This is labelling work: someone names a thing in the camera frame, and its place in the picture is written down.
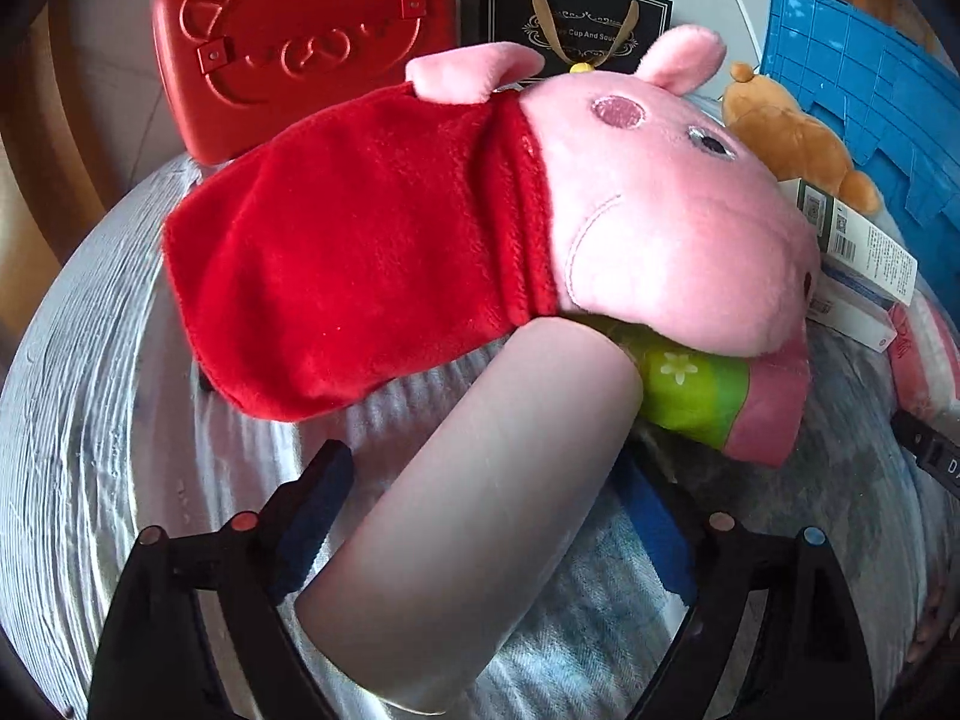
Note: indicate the person's right hand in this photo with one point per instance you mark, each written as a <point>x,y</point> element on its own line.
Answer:
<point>928,630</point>

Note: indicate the white blue small box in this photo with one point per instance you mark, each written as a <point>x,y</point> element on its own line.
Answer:
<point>847,307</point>

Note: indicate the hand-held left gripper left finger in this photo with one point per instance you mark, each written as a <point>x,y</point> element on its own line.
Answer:
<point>307,532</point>

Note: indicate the red bear suitcase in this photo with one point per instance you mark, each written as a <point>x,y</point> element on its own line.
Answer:
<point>300,15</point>

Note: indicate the pink green wet wipes pack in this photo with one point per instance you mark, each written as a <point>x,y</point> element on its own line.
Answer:
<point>697,397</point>

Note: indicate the pink pig plush toy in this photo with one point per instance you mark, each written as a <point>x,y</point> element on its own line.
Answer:
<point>375,240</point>

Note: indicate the yellow plastic clip toy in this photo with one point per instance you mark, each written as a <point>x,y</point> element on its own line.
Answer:
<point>580,68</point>

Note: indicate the white green carton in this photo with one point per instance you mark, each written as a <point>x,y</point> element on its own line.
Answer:
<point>862,247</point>

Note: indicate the blue plastic storage crate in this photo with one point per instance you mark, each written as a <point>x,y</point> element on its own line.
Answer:
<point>862,75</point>

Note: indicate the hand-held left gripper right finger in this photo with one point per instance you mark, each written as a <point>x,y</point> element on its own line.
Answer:
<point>656,532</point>

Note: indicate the brown teddy bear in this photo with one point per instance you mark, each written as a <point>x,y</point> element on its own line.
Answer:
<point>795,142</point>

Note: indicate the black gift bag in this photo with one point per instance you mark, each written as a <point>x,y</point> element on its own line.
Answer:
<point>510,15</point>

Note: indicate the white cardboard tube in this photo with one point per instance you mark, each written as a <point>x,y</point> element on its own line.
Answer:
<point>465,525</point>

